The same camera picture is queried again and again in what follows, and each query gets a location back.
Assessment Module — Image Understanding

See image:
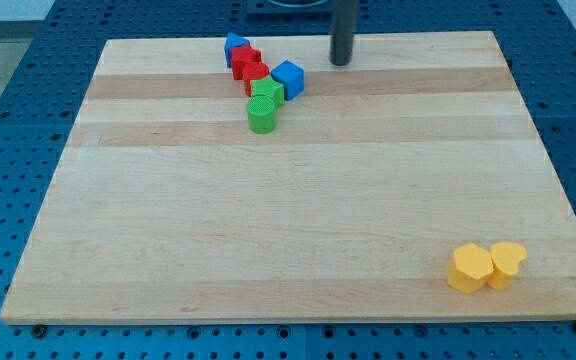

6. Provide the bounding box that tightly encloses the green cylinder block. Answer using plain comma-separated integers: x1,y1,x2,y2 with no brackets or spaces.
246,95,276,134

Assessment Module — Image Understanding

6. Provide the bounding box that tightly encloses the yellow hexagon block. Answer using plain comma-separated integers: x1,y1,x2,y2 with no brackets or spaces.
446,243,494,294

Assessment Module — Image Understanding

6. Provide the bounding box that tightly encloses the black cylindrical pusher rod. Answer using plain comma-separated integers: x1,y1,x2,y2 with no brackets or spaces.
329,0,359,66

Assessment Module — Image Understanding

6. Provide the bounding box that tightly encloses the green star block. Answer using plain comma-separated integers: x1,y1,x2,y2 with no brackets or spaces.
250,75,285,108

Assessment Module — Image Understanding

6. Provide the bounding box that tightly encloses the blue triangle block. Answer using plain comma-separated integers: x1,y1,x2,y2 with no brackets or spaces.
224,32,250,68

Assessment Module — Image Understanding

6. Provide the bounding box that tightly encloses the red round block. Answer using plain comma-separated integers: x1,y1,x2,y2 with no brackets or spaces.
242,62,270,97

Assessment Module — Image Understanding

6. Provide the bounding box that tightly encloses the red star block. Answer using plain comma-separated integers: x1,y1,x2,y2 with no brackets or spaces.
230,44,262,80

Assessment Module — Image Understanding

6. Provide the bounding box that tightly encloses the blue cube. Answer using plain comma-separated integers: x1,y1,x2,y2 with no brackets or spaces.
271,60,305,100

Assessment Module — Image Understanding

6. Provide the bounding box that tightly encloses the wooden board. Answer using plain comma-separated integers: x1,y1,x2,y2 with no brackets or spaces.
0,31,576,325

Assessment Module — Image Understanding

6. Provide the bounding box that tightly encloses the yellow heart block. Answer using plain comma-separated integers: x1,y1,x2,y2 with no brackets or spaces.
487,242,528,290

